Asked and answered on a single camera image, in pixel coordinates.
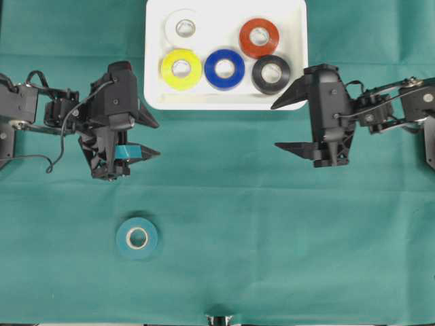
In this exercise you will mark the blue tape roll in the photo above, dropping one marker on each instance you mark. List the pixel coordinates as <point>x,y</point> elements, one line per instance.
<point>224,83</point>

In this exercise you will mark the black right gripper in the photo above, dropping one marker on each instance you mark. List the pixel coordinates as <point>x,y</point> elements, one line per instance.
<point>328,102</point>

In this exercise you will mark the red tape roll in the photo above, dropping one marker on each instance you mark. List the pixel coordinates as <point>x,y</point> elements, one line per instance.
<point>252,50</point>

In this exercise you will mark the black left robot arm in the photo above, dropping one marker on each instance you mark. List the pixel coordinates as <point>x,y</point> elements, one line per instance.
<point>34,106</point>

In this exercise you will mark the white tape roll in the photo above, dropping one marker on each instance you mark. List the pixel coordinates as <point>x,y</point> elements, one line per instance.
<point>182,28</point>

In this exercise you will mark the black tape roll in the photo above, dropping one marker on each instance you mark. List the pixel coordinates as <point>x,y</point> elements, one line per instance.
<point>270,74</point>

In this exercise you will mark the yellow tape roll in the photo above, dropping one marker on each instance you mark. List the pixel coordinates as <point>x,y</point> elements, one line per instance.
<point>181,69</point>

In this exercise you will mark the white plastic case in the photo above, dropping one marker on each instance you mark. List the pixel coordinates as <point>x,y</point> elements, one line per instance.
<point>220,24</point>

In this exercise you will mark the green tape roll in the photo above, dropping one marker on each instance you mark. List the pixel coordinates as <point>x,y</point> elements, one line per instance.
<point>137,238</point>

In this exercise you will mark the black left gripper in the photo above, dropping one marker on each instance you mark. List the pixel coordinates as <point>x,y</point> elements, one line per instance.
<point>108,116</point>

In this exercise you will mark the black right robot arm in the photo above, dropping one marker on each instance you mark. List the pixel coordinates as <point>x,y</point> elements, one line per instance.
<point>407,104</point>

